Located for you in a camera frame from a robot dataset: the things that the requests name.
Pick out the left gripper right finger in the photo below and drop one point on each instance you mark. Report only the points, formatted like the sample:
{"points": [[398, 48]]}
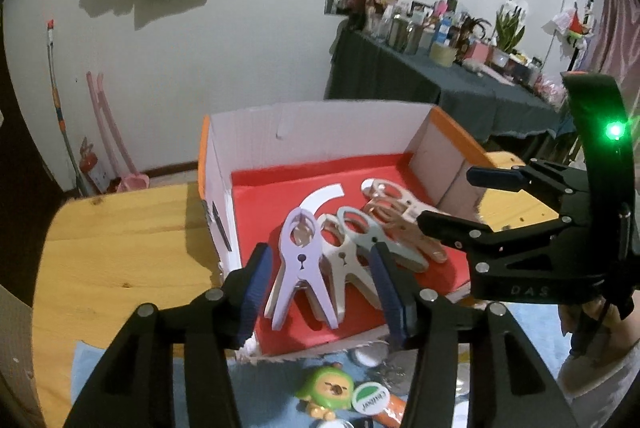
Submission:
{"points": [[511, 385]]}

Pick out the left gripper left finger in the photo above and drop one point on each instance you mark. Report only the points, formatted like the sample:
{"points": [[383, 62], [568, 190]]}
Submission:
{"points": [[133, 383]]}

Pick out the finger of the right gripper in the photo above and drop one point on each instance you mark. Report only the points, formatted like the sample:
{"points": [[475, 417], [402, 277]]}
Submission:
{"points": [[559, 187], [557, 248]]}

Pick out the grey plastic clamp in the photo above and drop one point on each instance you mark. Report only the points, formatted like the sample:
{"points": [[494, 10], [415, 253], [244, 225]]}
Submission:
{"points": [[365, 233]]}

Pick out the cream plastic clamp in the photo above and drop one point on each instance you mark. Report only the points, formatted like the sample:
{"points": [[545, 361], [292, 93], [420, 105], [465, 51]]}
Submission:
{"points": [[341, 264]]}

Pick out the lilac plastic clamp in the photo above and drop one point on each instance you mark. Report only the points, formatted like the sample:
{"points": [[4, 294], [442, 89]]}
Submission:
{"points": [[300, 247]]}

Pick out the white plastic clamp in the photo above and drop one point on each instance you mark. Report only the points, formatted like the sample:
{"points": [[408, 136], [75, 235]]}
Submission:
{"points": [[273, 297]]}

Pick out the beige pink plastic clamp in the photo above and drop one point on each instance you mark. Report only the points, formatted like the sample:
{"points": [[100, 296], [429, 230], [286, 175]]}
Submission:
{"points": [[396, 197]]}

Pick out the person right hand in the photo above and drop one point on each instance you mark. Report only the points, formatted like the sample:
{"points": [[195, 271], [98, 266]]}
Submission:
{"points": [[615, 336]]}

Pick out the dark cloth side table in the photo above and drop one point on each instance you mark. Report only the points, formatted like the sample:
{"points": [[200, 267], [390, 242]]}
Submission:
{"points": [[364, 69]]}

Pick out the potted green plant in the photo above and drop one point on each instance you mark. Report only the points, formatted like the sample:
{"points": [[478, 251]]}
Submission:
{"points": [[509, 26]]}

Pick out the orange tube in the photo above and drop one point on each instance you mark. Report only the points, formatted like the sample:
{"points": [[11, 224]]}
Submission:
{"points": [[392, 414]]}

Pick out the blue terry towel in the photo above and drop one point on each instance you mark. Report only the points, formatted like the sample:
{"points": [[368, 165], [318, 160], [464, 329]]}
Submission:
{"points": [[265, 391]]}

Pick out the green label white cap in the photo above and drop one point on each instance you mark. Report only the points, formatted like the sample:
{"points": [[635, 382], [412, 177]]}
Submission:
{"points": [[370, 399]]}

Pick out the green yellow bear toy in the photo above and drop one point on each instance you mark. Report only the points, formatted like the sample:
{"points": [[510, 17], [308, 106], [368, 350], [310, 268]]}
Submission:
{"points": [[326, 390]]}

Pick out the orange cardboard box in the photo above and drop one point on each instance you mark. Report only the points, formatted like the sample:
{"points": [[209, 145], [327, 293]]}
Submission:
{"points": [[256, 165]]}

